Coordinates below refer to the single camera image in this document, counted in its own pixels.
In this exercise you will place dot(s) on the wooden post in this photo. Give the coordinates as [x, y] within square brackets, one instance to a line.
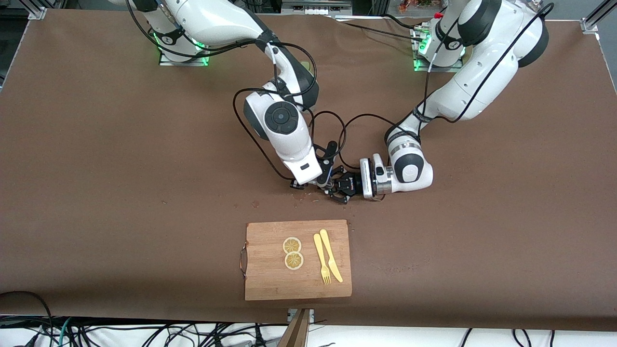
[296, 332]

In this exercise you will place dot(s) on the green sleeved glass bottle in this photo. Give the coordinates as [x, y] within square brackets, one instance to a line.
[305, 66]

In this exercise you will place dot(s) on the aluminium frame profile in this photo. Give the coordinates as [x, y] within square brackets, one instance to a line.
[38, 12]
[590, 23]

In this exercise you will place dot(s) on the wooden cutting board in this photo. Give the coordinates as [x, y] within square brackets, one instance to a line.
[270, 279]

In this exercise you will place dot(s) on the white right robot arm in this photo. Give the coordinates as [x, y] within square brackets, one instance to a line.
[289, 144]

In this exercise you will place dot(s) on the brown table cover sheet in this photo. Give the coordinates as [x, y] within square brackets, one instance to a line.
[96, 265]

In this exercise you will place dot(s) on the lemon slice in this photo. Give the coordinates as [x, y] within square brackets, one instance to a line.
[294, 261]
[292, 245]

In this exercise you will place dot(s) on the grey power strip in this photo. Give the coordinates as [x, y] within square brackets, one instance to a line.
[315, 8]

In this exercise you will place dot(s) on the yellow plastic knife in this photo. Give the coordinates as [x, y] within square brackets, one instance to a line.
[330, 255]

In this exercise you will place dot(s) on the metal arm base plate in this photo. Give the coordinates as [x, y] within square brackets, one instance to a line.
[168, 61]
[419, 67]

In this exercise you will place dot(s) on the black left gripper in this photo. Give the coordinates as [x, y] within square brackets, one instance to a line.
[350, 183]

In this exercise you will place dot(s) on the small metal bracket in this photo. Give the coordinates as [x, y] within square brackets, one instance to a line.
[291, 315]

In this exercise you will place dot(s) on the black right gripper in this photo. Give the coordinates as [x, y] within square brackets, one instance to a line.
[297, 185]

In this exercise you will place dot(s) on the yellow plastic fork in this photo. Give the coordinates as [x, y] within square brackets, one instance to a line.
[320, 253]

